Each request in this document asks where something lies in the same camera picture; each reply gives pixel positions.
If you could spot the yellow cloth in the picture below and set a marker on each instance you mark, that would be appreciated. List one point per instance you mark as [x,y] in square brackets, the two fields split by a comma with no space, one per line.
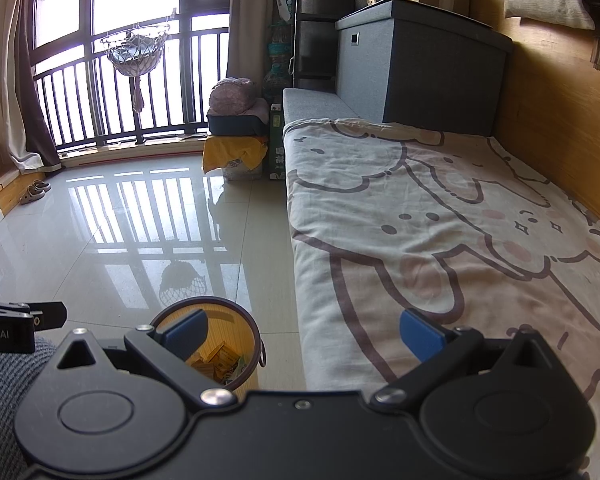
[230,150]

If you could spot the brown and white curtain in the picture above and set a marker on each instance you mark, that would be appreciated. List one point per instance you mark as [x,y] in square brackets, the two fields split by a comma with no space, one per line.
[27,85]

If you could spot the white packet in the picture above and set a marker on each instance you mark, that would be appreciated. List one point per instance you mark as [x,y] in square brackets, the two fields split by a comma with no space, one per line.
[283,0]

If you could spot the crushed yellow cigarette pack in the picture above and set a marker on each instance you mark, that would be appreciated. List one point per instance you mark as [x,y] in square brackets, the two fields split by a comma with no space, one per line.
[225,358]

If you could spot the grey bench cushion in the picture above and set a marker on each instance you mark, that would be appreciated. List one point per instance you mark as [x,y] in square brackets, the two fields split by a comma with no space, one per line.
[315,105]

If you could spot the person's grey trouser leg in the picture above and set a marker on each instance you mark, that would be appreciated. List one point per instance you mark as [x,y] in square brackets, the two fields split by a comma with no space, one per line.
[5,400]

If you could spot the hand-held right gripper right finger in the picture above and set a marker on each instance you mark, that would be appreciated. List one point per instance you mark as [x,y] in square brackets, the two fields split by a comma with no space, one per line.
[422,335]

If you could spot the yellow bin with brown rim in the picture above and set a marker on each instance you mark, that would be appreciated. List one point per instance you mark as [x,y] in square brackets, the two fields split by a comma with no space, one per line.
[227,322]

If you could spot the dark plastic tray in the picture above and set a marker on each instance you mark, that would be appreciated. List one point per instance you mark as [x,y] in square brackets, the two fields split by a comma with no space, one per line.
[235,125]

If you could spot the green box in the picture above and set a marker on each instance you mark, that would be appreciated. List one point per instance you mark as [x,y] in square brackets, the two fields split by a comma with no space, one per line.
[276,145]

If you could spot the printed cartoon blanket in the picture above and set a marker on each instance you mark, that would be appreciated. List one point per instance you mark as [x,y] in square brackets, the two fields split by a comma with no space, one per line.
[430,240]

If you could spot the black drawer tower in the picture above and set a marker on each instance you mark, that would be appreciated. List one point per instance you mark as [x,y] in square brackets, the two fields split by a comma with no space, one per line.
[315,30]

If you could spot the grey fabric storage box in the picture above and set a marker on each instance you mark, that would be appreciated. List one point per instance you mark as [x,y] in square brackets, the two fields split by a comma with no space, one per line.
[430,65]

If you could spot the black window railing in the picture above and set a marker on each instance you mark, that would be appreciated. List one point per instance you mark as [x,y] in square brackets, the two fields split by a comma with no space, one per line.
[145,90]

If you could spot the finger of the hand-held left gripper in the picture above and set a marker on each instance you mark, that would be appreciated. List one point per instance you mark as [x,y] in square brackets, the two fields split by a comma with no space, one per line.
[50,315]

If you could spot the grey-brown curtain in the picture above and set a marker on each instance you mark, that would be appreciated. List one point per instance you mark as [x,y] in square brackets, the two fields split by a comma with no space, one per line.
[250,20]

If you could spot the clear water bottle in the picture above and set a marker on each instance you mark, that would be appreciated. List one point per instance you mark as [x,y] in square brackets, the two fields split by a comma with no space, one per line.
[280,42]
[277,80]

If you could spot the pink bag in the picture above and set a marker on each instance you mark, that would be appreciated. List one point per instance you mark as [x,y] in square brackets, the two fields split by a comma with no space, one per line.
[232,95]

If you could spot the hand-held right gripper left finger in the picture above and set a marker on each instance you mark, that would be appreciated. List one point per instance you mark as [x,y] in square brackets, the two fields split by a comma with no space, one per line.
[185,332]

